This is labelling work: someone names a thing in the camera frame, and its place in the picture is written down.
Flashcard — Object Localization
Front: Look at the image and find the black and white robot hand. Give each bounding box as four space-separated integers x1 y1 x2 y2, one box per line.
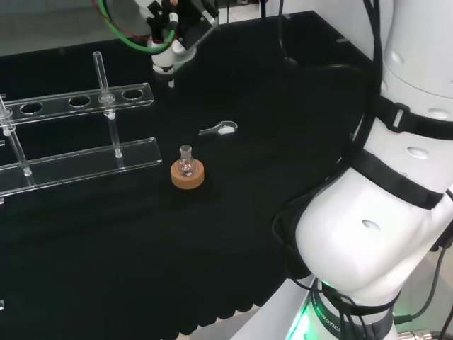
147 0 220 89

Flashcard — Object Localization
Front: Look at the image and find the clear weighing funnel with powder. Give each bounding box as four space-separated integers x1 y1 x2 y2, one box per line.
198 120 239 137

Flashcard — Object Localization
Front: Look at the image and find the glass round-bottom flask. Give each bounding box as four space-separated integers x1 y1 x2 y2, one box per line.
178 144 195 178

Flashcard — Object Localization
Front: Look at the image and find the clear acrylic funnel stand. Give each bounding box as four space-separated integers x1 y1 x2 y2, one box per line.
0 51 163 206

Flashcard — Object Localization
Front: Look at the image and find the black cloth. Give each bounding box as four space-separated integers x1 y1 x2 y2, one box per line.
0 10 385 337

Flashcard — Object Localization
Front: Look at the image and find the black cable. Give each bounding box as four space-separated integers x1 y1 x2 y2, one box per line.
275 0 376 77

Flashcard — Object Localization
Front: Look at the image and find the cork ring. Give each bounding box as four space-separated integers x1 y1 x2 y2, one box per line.
171 158 206 191

